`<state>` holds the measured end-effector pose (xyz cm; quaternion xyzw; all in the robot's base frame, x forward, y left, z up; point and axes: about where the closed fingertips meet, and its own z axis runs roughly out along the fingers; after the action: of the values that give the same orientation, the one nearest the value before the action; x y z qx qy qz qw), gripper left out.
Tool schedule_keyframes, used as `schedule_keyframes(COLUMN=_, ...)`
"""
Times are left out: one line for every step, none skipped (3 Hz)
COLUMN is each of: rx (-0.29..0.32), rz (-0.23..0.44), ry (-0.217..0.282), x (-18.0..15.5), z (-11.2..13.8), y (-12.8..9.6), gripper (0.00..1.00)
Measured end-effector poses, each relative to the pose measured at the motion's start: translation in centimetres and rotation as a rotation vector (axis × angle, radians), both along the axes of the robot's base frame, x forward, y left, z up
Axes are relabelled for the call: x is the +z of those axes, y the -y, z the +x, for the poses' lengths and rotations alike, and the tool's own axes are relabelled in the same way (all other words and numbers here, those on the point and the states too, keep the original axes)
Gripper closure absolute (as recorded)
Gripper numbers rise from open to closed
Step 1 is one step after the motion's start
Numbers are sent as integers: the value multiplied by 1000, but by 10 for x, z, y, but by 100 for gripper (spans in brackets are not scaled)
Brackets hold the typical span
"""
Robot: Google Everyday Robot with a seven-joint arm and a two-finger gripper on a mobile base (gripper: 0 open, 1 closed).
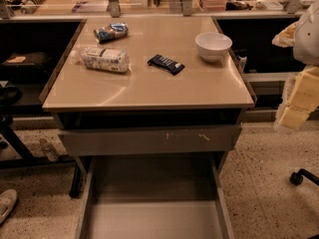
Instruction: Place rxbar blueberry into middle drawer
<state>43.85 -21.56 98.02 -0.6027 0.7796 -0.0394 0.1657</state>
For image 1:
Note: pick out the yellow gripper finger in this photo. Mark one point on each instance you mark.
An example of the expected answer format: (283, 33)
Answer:
(286, 37)
(300, 98)

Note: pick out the dark blue rxbar wrapper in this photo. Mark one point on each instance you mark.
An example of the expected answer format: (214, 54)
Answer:
(166, 64)

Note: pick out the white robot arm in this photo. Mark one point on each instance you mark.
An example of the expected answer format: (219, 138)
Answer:
(306, 45)

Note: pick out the closed grey top drawer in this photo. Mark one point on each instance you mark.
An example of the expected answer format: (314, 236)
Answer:
(150, 140)

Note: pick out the grey drawer cabinet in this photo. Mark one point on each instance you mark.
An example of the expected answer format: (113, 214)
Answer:
(145, 96)

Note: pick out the open grey middle drawer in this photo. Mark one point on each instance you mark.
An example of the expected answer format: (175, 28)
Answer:
(154, 197)

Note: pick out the white ceramic bowl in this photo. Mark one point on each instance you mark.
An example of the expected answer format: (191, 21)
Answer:
(212, 46)

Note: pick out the black office chair base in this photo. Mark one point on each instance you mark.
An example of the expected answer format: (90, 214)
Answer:
(296, 178)

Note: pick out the crushed blue soda can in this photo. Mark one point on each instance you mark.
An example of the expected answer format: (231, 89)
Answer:
(111, 32)

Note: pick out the white shoe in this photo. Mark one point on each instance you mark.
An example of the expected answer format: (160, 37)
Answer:
(8, 199)

